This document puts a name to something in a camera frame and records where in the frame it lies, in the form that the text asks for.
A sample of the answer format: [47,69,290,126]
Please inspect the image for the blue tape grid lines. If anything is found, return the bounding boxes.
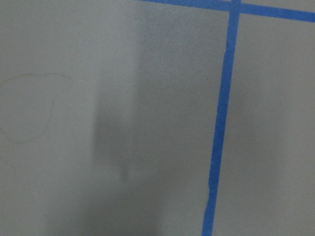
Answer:
[137,0,315,236]

